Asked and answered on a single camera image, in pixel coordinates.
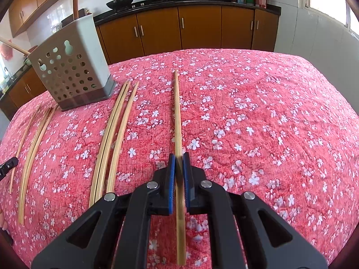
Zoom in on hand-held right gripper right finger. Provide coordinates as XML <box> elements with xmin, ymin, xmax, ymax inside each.
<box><xmin>182</xmin><ymin>152</ymin><xmax>328</xmax><ymax>269</ymax></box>

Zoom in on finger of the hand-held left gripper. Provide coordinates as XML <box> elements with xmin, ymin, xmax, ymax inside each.
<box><xmin>0</xmin><ymin>158</ymin><xmax>19</xmax><ymax>179</ymax></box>

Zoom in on black gas stove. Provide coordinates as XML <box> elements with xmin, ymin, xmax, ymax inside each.
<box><xmin>111</xmin><ymin>0</ymin><xmax>180</xmax><ymax>10</ymax></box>

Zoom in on red floral tablecloth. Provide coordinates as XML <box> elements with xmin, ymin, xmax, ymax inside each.
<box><xmin>0</xmin><ymin>48</ymin><xmax>359</xmax><ymax>269</ymax></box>

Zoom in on black kitchen countertop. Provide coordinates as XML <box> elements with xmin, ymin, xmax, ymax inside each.
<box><xmin>0</xmin><ymin>0</ymin><xmax>282</xmax><ymax>101</ymax></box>

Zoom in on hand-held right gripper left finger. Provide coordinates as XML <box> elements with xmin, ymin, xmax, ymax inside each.
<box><xmin>31</xmin><ymin>154</ymin><xmax>177</xmax><ymax>269</ymax></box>

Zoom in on perforated grey utensil holder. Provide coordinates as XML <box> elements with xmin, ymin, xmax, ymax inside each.
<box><xmin>27</xmin><ymin>13</ymin><xmax>116</xmax><ymax>111</ymax></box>

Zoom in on brown lower kitchen cabinets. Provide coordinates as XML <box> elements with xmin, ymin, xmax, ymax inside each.
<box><xmin>0</xmin><ymin>5</ymin><xmax>280</xmax><ymax>117</ymax></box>

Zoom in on small black wok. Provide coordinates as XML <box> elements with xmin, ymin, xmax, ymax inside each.
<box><xmin>106</xmin><ymin>0</ymin><xmax>135</xmax><ymax>12</ymax></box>

